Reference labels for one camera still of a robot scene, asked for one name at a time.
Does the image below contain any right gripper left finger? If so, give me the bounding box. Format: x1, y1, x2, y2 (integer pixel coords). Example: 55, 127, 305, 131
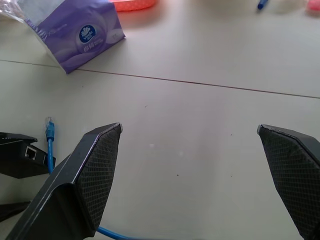
4, 122, 124, 240

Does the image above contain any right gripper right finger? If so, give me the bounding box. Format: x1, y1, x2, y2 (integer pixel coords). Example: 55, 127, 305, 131
256, 124, 320, 240

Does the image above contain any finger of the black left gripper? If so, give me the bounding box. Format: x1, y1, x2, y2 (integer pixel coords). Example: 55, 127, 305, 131
0, 132, 39, 146
0, 200, 33, 223

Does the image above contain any small black box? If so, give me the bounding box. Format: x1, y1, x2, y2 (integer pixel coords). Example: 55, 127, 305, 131
0, 139, 50, 179

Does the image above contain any blue Ethernet cable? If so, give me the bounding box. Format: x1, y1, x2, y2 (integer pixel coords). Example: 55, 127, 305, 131
44, 116, 131, 240

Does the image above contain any purple tissue pack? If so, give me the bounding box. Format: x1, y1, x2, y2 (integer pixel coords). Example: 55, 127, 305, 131
18, 0, 127, 75

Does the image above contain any clear plastic bag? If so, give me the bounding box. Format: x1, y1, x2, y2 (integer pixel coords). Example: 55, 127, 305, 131
0, 0, 26, 24

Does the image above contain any pink object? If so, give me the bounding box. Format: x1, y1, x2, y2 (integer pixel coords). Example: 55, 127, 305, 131
307, 0, 320, 15

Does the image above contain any blue pen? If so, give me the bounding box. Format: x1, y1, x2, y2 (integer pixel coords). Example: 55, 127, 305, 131
257, 0, 271, 11

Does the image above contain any orange dotted container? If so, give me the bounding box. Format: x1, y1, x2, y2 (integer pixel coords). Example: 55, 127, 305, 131
109, 0, 159, 12

